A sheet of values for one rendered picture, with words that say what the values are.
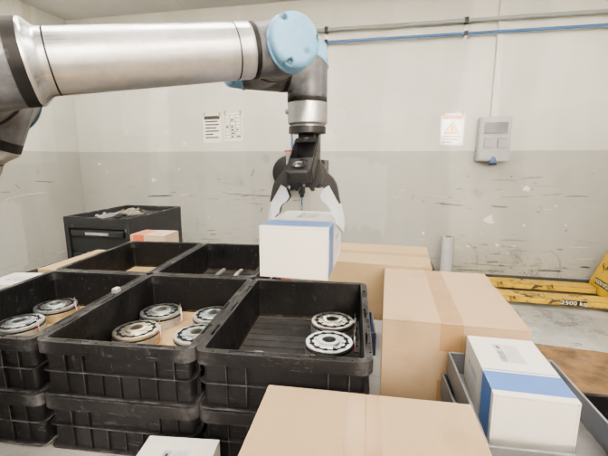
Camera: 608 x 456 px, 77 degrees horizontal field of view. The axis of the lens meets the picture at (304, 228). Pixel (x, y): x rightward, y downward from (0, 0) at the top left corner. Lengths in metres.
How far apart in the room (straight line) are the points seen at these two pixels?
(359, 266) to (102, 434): 0.85
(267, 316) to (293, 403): 0.49
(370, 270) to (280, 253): 0.69
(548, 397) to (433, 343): 0.27
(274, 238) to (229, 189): 3.71
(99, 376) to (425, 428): 0.56
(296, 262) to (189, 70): 0.34
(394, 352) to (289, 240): 0.40
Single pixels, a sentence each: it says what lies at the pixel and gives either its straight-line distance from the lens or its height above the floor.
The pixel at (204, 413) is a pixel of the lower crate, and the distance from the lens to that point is 0.75.
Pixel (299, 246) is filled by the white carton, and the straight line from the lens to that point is 0.65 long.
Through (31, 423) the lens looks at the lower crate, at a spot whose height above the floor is 0.75.
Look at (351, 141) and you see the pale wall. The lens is 4.01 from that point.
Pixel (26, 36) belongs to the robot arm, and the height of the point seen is 1.37.
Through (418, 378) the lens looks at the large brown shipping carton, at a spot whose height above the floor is 0.76.
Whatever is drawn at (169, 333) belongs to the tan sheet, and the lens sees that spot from 1.01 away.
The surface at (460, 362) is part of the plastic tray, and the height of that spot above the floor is 0.83.
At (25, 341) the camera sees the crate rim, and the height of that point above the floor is 0.93.
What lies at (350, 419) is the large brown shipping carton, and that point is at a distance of 0.58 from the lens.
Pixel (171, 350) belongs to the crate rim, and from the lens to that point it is 0.71.
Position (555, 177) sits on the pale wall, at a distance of 4.30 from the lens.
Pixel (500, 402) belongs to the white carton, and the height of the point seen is 0.88.
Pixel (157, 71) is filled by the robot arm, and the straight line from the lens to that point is 0.54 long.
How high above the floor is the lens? 1.25
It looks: 10 degrees down
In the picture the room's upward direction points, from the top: straight up
